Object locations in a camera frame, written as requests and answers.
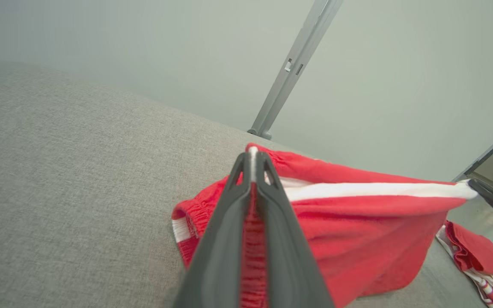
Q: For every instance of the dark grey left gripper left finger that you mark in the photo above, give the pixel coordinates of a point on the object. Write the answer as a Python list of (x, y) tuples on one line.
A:
[(216, 265)]

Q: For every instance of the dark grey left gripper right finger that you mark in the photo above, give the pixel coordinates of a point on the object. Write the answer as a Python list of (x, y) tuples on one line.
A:
[(289, 273)]

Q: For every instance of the red and white jersey shirt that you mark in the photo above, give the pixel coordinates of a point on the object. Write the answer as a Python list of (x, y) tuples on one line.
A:
[(482, 261)]

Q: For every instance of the red shorts with white stripe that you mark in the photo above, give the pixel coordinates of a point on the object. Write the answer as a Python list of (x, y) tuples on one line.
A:
[(357, 235)]

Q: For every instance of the grey metal upright post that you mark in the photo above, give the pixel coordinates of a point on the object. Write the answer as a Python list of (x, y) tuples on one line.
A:
[(293, 68)]

